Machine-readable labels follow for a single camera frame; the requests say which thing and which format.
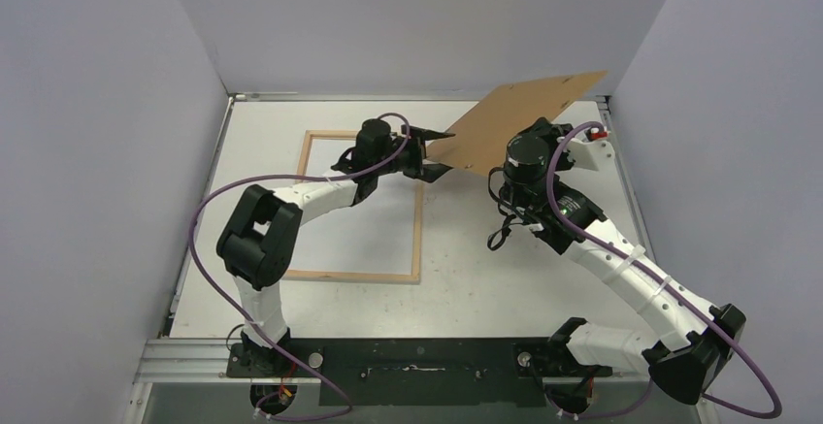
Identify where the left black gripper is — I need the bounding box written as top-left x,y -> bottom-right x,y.
374,128 -> 457,181

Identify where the brown cardboard backing board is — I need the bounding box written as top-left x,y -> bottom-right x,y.
427,71 -> 607,177

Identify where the printed photo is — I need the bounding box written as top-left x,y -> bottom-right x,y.
292,141 -> 416,275

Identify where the white wooden picture frame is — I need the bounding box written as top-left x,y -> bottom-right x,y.
282,129 -> 426,285

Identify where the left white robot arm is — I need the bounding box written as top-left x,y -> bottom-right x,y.
216,115 -> 449,376

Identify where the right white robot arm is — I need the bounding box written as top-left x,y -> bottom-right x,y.
490,117 -> 746,405

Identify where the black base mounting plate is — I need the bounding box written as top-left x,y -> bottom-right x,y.
226,337 -> 613,409

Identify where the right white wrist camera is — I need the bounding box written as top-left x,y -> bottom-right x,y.
566,138 -> 614,172

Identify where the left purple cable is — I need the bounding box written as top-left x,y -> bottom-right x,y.
187,112 -> 412,422

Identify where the aluminium rail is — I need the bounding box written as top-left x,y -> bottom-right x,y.
137,336 -> 667,383

